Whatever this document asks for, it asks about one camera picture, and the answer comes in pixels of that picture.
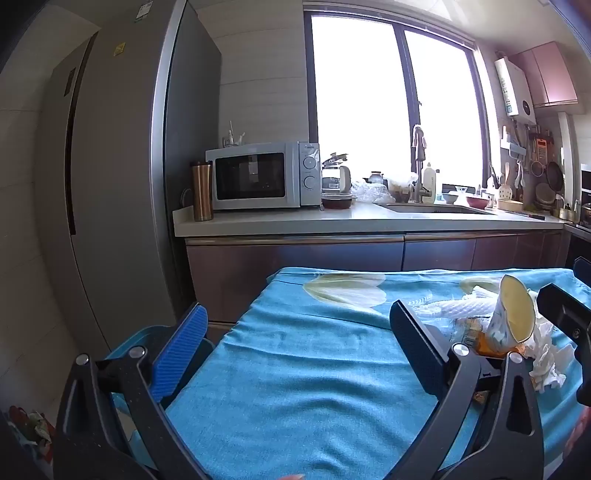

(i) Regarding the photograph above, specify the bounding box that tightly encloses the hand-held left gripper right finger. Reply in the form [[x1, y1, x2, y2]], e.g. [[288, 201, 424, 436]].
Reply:
[[389, 299, 546, 480]]

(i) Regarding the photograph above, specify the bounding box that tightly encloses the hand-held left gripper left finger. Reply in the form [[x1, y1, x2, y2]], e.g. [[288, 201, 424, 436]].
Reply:
[[53, 302, 211, 480]]

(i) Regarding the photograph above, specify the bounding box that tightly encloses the printed paper cup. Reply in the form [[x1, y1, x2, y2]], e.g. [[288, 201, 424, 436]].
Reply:
[[485, 274, 537, 356]]

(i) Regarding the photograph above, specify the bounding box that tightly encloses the clear green-edged snack wrapper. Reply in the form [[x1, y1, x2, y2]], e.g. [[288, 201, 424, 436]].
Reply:
[[450, 316, 485, 354]]

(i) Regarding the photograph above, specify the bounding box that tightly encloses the blue plastic bin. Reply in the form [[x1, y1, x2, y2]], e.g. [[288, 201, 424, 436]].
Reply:
[[104, 323, 217, 467]]

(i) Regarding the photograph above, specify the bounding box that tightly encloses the crumpled white tissue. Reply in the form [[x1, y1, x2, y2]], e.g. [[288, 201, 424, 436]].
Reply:
[[526, 318, 568, 393]]

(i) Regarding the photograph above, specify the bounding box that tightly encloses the hanging dark frying pan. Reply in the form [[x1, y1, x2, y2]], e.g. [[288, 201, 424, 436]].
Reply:
[[545, 159, 565, 192]]

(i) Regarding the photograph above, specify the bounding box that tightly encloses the blue floral tablecloth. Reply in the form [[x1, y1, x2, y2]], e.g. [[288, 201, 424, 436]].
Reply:
[[164, 265, 591, 480]]

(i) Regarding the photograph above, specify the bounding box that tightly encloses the steel kitchen sink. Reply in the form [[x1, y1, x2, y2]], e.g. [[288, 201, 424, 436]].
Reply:
[[383, 203, 497, 215]]

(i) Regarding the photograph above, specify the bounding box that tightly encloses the kitchen counter with cabinets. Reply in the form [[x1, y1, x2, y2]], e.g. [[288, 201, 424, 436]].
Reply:
[[173, 203, 575, 330]]

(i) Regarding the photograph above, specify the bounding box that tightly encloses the bronze thermos mug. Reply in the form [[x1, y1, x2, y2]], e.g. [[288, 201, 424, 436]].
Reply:
[[191, 161, 214, 222]]

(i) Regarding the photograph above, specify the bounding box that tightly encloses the brown food container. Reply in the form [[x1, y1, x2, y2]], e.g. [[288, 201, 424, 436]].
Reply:
[[388, 175, 416, 204]]

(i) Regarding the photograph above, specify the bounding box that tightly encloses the white dish soap bottle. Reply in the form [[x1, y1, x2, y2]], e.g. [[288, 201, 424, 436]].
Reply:
[[421, 162, 438, 205]]

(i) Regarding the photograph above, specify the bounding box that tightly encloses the clear plastic bag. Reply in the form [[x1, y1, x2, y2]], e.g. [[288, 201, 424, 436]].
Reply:
[[351, 180, 391, 204]]

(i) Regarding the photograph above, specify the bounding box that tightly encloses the red printed bag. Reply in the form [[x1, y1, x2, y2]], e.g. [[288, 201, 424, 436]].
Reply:
[[7, 405, 51, 450]]

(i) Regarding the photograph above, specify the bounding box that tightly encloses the metal kitchen faucet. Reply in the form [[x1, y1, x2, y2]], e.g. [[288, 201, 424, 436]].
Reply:
[[411, 124, 428, 204]]

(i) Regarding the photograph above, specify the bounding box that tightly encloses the grey refrigerator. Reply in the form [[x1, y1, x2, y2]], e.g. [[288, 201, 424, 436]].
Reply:
[[34, 0, 222, 365]]

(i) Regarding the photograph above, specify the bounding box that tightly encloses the white microwave oven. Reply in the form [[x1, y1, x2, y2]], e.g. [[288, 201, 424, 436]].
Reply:
[[205, 141, 321, 210]]

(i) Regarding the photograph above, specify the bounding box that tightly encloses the glass electric kettle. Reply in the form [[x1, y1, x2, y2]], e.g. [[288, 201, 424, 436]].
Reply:
[[321, 151, 352, 195]]

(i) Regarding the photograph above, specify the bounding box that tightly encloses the white water heater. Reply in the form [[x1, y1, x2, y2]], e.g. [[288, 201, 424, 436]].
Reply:
[[494, 56, 537, 125]]

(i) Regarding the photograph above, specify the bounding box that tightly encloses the small white rack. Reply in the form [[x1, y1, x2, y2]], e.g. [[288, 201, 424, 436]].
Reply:
[[221, 121, 246, 149]]

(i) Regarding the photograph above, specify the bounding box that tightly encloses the kitchen window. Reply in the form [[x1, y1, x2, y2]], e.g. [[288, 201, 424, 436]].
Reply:
[[304, 0, 492, 195]]

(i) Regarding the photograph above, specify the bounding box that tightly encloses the grey wall utensil rack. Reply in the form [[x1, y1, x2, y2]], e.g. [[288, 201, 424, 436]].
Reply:
[[501, 127, 527, 155]]

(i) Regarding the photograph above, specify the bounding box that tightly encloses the pink wall cabinet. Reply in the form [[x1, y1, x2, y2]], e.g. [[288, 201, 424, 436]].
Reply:
[[510, 41, 579, 109]]

